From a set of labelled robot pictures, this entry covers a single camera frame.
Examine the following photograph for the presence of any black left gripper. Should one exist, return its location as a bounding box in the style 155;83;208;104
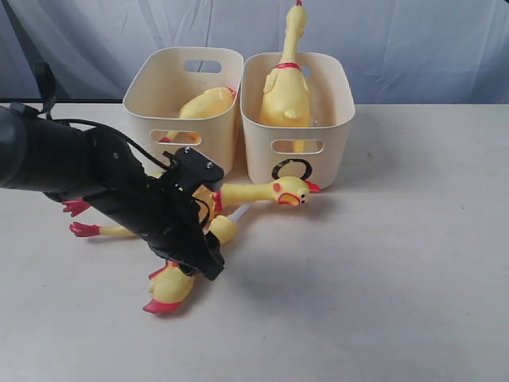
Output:
85;131;226;282

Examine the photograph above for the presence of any severed yellow chicken head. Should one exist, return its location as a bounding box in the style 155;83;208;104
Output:
142;204;250;314

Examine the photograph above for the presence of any headless yellow chicken body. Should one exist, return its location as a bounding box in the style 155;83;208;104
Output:
178;87;236;119

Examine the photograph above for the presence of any large yellow rubber chicken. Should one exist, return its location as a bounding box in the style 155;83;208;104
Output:
258;1;311;128

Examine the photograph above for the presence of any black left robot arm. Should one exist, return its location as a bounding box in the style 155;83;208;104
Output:
1;103;224;279

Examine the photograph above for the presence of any yellow rubber chicken with head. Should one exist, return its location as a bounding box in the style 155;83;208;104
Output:
62;176;321;237

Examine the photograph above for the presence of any cream bin marked O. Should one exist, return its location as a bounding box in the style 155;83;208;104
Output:
241;53;356;189

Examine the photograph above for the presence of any cream bin marked X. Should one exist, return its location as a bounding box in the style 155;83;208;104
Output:
123;47;243;172

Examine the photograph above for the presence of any blue backdrop curtain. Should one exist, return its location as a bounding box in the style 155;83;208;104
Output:
1;0;508;103

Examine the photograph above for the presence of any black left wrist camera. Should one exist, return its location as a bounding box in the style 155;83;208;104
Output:
160;146;224;195

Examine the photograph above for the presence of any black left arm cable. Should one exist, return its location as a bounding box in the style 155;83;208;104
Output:
33;61;168;170

